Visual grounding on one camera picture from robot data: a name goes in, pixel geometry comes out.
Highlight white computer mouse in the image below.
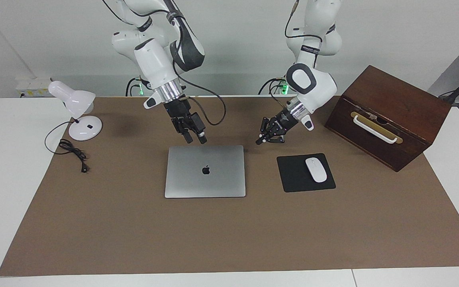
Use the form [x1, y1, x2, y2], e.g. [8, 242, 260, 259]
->
[305, 157, 328, 183]

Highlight white desk lamp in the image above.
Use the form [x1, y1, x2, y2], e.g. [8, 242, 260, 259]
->
[48, 81, 103, 141]

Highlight brown table mat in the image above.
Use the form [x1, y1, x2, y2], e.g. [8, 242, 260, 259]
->
[0, 96, 459, 277]

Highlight white box handle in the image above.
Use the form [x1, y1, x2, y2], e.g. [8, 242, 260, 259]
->
[352, 115, 398, 144]

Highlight black mouse pad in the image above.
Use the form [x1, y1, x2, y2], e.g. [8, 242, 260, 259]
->
[277, 153, 336, 193]

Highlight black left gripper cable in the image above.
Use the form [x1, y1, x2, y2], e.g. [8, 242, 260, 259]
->
[284, 0, 324, 68]

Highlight black arm base cables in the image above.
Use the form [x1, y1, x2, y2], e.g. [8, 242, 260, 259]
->
[125, 77, 142, 96]
[258, 78, 290, 95]

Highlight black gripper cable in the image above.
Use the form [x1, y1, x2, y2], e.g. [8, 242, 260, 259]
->
[284, 0, 324, 68]
[172, 60, 227, 126]

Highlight black lamp power cable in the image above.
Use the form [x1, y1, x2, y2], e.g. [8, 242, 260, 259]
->
[45, 121, 90, 173]

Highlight black right arm base cables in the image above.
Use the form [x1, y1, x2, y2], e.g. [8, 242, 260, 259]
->
[125, 77, 142, 96]

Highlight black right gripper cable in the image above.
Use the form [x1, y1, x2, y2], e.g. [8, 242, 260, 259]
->
[172, 60, 227, 126]

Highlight white wall power strip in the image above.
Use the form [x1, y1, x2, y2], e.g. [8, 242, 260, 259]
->
[16, 78, 53, 98]

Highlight black left arm base cables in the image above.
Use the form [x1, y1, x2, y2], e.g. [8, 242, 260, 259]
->
[258, 78, 290, 95]

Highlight silver apple laptop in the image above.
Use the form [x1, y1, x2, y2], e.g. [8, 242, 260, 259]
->
[165, 145, 246, 199]

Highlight dark wooden box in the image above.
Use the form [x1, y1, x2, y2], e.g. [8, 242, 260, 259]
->
[325, 65, 452, 172]

